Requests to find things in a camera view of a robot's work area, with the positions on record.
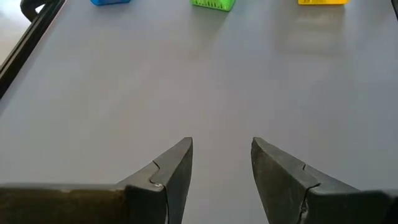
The black aluminium table frame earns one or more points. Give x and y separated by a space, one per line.
28 43

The green plastic basket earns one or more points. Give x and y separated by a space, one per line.
214 3

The grey table mat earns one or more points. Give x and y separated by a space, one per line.
199 93

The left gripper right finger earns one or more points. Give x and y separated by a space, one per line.
295 199

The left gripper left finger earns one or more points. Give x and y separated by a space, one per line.
140 202

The yellow plastic basket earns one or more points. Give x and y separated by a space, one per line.
323 2

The blue plastic basket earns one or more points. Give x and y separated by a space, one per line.
109 2

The black table clamp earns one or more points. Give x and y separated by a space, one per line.
26 6

